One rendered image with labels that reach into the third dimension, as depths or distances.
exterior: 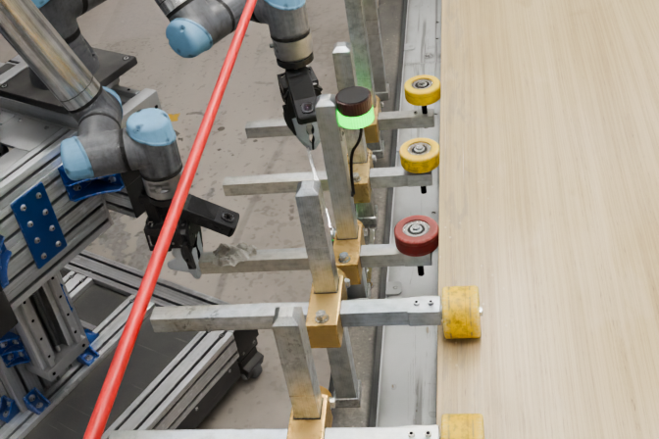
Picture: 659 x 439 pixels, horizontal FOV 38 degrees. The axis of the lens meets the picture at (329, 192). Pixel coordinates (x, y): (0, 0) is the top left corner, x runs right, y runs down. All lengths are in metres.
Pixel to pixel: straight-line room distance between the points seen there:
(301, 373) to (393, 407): 0.54
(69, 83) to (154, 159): 0.21
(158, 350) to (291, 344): 1.40
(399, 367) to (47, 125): 0.94
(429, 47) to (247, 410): 1.17
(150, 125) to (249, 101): 2.36
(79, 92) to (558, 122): 0.93
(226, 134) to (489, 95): 1.88
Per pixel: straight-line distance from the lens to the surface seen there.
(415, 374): 1.84
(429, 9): 3.07
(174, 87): 4.19
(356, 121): 1.58
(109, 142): 1.64
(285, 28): 1.75
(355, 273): 1.71
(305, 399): 1.30
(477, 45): 2.25
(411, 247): 1.68
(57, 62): 1.70
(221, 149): 3.69
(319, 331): 1.46
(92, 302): 2.83
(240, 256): 1.77
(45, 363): 2.45
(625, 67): 2.15
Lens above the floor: 1.98
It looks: 36 degrees down
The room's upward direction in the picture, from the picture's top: 10 degrees counter-clockwise
